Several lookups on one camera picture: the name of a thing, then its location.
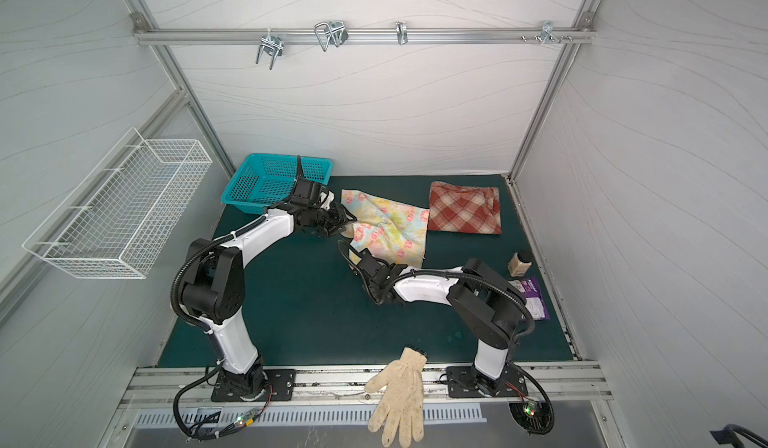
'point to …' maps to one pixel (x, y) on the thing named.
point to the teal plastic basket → (265, 180)
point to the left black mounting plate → (280, 386)
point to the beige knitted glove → (400, 404)
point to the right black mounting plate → (468, 382)
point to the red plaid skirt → (464, 209)
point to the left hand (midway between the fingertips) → (359, 218)
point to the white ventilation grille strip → (342, 417)
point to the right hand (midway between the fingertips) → (387, 272)
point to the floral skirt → (395, 233)
